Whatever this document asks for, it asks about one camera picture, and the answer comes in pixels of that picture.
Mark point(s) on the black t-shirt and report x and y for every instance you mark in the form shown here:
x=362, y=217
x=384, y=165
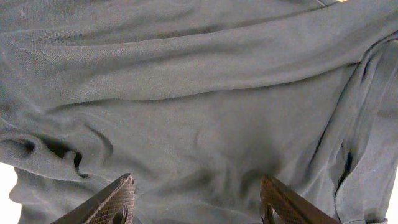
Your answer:
x=198, y=100

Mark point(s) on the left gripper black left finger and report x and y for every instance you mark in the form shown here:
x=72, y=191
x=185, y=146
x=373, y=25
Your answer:
x=112, y=205

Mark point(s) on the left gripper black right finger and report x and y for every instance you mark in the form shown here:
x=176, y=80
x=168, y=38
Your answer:
x=281, y=204

